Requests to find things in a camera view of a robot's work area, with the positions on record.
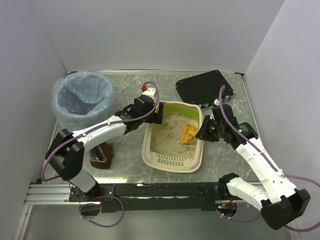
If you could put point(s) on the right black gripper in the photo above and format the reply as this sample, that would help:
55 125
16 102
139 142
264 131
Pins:
203 130

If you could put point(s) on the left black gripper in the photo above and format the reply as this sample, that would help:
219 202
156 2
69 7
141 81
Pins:
155 115

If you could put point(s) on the orange litter scoop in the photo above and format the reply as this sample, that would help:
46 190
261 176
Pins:
188 135

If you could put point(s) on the beige green litter box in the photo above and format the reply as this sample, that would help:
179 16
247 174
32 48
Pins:
162 149

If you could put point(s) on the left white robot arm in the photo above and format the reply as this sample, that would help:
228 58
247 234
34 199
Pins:
66 153

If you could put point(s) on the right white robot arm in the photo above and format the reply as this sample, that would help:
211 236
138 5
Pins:
279 201

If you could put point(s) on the black hard case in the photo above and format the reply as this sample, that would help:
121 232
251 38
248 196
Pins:
203 89

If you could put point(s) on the brown leather holder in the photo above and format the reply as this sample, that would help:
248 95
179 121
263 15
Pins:
101 156

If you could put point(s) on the trash bin with blue bag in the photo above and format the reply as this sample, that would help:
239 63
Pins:
83 99

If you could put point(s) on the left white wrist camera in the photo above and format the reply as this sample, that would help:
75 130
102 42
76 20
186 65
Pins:
149 92

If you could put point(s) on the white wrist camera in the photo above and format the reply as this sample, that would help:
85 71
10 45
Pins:
216 102
149 92

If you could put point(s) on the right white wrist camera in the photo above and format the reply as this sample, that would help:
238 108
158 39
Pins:
216 102

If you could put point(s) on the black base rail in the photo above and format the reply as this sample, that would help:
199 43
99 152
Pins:
154 196

